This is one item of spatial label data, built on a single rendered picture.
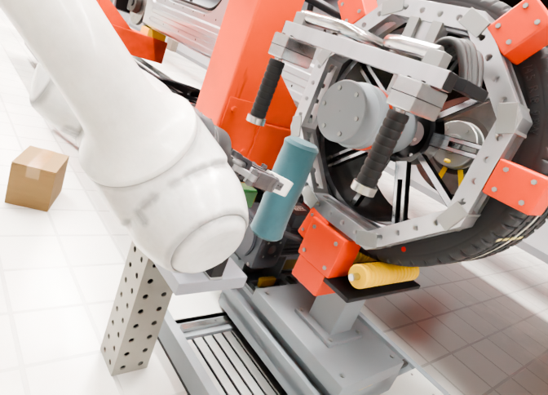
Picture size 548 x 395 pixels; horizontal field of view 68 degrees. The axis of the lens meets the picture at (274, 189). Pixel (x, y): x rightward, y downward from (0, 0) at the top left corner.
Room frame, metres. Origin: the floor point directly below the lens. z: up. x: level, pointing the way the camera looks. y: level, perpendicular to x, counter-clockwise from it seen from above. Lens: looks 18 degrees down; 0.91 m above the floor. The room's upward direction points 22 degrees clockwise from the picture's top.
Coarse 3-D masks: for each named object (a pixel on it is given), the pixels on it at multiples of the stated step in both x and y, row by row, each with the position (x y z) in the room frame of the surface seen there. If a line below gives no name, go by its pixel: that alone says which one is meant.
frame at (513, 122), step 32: (416, 0) 0.99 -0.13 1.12; (384, 32) 1.08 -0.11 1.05; (480, 32) 0.87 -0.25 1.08; (320, 64) 1.15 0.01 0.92; (320, 96) 1.16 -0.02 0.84; (512, 96) 0.79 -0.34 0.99; (512, 128) 0.77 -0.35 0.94; (320, 160) 1.11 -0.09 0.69; (480, 160) 0.79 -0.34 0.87; (320, 192) 1.05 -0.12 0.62; (480, 192) 0.77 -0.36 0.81; (352, 224) 0.92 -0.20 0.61; (416, 224) 0.83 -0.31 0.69; (448, 224) 0.78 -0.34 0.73
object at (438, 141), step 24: (360, 72) 1.17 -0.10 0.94; (384, 72) 1.25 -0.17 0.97; (456, 72) 1.01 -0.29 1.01; (336, 144) 1.20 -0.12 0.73; (432, 144) 0.97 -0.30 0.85; (480, 144) 0.90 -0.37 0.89; (336, 168) 1.16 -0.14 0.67; (360, 168) 1.25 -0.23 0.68; (408, 168) 1.00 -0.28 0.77; (432, 168) 0.96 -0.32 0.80; (336, 192) 1.09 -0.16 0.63; (408, 192) 0.99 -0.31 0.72; (384, 216) 1.09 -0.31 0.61
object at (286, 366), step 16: (240, 288) 1.21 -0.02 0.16; (256, 288) 1.27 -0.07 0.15; (224, 304) 1.16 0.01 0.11; (240, 304) 1.12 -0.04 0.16; (240, 320) 1.10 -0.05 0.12; (256, 320) 1.10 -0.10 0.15; (256, 336) 1.04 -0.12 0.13; (272, 336) 1.05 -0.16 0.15; (256, 352) 1.02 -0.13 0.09; (272, 352) 0.99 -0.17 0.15; (288, 352) 1.01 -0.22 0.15; (272, 368) 0.97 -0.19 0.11; (288, 368) 0.94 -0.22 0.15; (304, 368) 0.96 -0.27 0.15; (288, 384) 0.92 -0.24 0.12; (304, 384) 0.89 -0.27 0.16; (320, 384) 0.92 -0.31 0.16; (384, 384) 1.05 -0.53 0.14
